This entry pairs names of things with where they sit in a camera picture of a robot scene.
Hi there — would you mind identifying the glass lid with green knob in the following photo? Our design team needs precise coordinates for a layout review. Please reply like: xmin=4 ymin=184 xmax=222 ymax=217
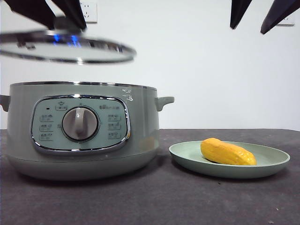
xmin=0 ymin=16 xmax=137 ymax=65

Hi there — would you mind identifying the grey round dial knob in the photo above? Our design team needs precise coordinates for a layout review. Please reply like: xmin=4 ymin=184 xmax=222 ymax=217
xmin=61 ymin=107 xmax=99 ymax=142

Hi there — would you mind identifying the yellow corn cob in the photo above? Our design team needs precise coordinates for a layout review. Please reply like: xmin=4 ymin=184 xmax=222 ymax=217
xmin=200 ymin=137 xmax=258 ymax=166

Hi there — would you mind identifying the white wall socket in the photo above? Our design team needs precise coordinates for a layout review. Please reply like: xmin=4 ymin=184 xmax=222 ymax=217
xmin=276 ymin=15 xmax=295 ymax=27
xmin=79 ymin=1 xmax=98 ymax=24

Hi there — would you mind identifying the pale green round plate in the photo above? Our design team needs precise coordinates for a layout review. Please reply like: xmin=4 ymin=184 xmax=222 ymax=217
xmin=168 ymin=140 xmax=291 ymax=180

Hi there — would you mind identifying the pale green electric steamer pot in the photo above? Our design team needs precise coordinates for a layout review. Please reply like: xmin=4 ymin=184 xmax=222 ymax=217
xmin=0 ymin=81 xmax=175 ymax=181

